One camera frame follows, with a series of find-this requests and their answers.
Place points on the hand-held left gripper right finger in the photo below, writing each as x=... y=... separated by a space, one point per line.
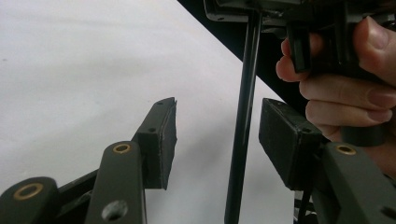
x=288 y=143

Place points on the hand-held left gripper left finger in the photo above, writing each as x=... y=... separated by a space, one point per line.
x=157 y=146

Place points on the black pen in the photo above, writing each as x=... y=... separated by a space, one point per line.
x=244 y=124

